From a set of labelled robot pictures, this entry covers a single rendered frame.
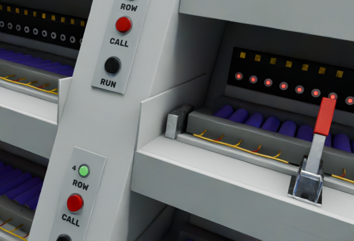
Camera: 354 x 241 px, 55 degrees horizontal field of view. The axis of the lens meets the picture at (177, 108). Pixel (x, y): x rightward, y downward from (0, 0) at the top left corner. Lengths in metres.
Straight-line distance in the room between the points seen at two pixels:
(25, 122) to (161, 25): 0.19
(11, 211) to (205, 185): 0.29
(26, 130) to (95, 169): 0.11
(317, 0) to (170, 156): 0.19
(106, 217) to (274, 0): 0.26
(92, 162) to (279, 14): 0.23
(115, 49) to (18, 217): 0.27
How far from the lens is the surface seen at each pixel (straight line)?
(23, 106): 0.44
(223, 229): 0.49
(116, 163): 0.35
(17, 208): 0.53
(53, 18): 0.63
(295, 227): 0.32
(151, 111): 0.34
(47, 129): 0.40
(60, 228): 0.39
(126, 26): 0.35
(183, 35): 0.38
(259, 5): 0.33
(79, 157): 0.37
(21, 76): 0.52
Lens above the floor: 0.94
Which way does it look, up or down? level
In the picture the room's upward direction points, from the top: 15 degrees clockwise
